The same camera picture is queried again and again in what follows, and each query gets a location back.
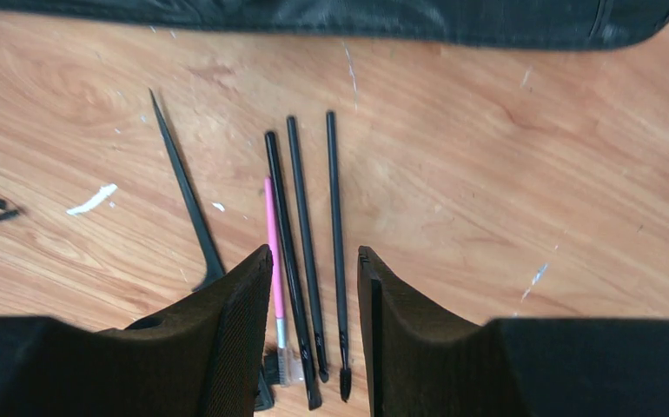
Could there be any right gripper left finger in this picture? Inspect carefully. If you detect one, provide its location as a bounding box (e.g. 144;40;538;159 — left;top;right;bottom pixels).
0;245;272;416

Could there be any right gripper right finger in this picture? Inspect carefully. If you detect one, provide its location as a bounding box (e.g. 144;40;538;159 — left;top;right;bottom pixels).
358;247;669;416

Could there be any thin black eyeliner brush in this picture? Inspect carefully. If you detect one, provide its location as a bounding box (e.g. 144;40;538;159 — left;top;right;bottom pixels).
326;110;352;402

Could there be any slim black shadow brush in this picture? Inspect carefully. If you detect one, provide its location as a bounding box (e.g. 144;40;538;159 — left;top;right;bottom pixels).
286;116;329;383

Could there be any black angled brush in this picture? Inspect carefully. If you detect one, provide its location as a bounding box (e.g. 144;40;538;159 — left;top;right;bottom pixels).
264;130;322;411

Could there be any black makeup brush roll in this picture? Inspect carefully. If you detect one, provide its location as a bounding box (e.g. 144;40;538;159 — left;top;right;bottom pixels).
0;0;669;51

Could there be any black comb brush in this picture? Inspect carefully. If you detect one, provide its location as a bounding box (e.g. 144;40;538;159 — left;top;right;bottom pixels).
149;88;226;292

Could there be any pink handled makeup brush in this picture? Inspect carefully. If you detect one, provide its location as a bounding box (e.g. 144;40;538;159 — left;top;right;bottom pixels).
264;176;303;387

